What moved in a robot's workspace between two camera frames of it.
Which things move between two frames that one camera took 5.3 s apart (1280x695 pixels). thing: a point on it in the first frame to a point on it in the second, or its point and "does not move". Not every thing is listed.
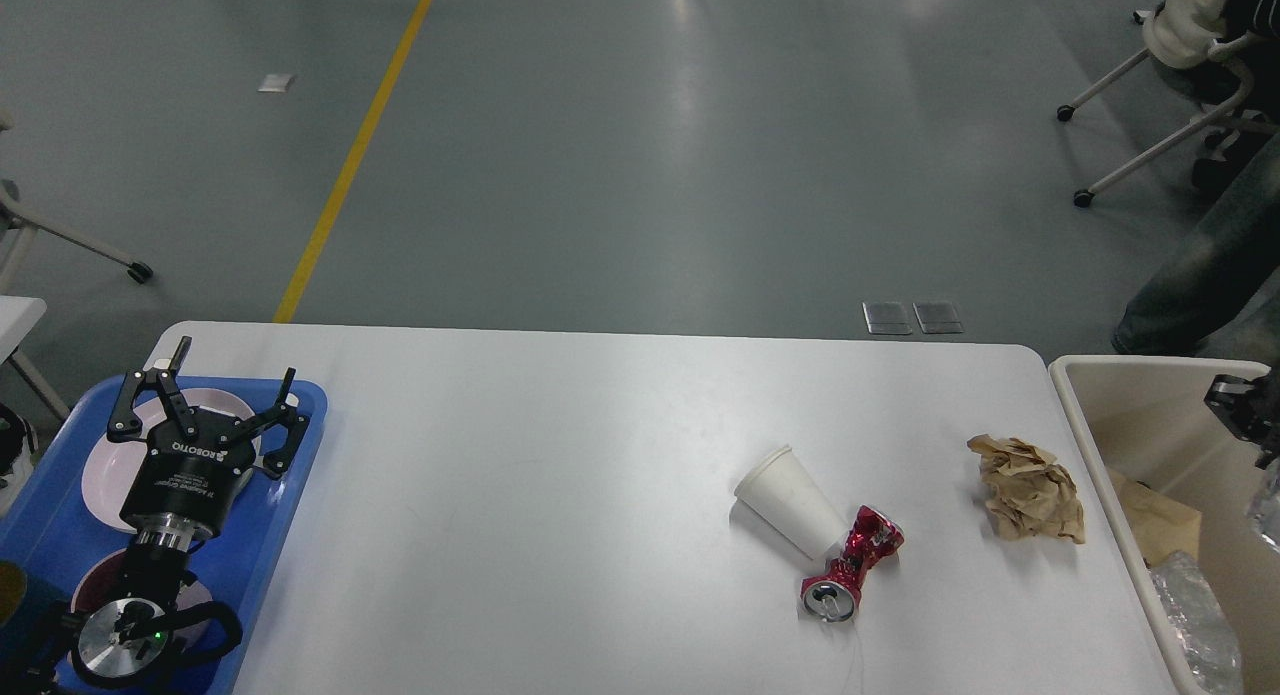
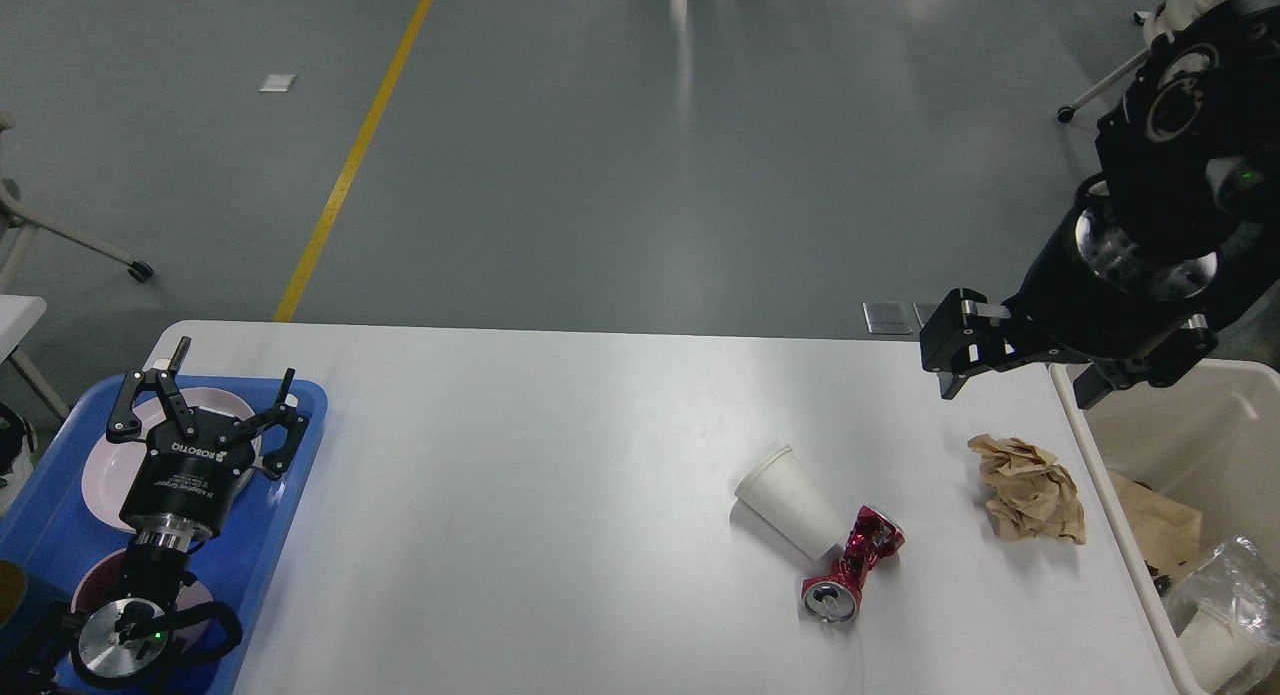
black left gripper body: x=186 y=478 does not move
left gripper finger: x=126 y=425 does not move
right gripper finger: x=1251 y=410 to x=963 y=336
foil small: x=1264 y=512 to x=1238 y=578
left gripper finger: x=274 y=463 does not move
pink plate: x=111 y=465 does not move
